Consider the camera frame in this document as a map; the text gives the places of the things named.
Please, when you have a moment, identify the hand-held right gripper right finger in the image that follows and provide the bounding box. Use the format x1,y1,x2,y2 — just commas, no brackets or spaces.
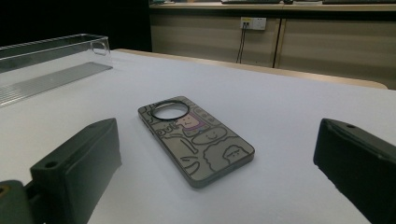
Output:
313,118,396,224

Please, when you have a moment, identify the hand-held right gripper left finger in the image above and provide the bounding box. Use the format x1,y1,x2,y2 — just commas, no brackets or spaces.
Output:
30,118,122,224

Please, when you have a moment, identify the clear plastic storage box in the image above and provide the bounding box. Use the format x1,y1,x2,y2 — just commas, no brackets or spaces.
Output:
0,33,113,108

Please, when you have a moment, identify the grey cartoon print phone case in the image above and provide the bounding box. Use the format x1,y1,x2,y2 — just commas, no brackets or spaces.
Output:
137,95,256,189

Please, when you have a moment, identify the beige wooden cabinet counter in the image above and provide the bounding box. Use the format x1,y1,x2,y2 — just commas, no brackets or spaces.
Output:
148,0,396,91

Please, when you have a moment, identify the black curtain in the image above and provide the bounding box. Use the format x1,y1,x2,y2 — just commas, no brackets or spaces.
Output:
0,0,153,53

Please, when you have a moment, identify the black power cable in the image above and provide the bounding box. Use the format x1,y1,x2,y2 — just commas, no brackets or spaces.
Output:
238,22,249,64
235,22,246,64

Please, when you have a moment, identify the white wall socket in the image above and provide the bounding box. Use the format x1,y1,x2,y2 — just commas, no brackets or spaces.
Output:
240,17,268,32

